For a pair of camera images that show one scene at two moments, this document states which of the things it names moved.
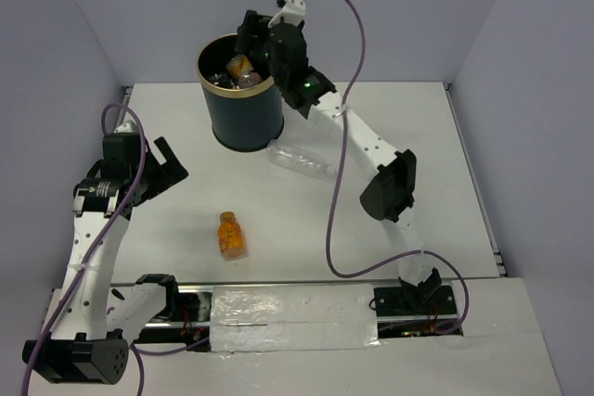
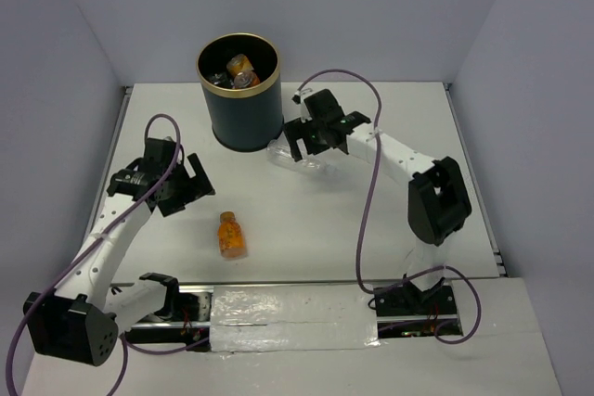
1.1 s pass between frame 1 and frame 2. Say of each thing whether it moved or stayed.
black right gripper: moved
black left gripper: moved
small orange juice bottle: stayed
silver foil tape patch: stayed
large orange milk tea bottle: stayed
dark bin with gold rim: stayed
